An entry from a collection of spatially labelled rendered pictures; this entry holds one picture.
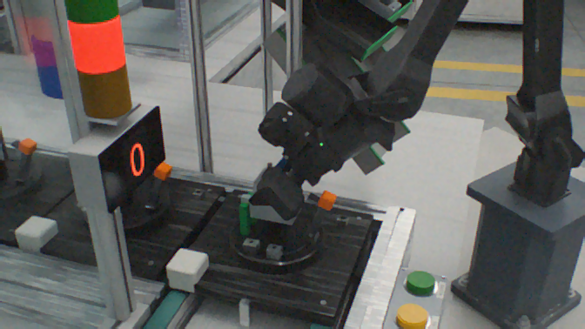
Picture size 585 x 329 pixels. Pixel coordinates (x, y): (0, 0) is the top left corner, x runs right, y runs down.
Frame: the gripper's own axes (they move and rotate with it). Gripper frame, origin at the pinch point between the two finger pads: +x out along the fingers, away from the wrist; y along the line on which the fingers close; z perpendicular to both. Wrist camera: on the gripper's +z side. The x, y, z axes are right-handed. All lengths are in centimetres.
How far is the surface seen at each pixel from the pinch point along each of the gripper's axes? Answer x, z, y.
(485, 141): -5, -35, -64
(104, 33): -11.7, 26.5, 20.3
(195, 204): 18.8, 2.7, -5.3
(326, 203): -5.1, -6.3, 0.9
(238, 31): 56, 21, -115
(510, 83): 48, -105, -309
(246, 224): 7.1, -2.5, 2.0
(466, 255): -5.2, -34.5, -20.7
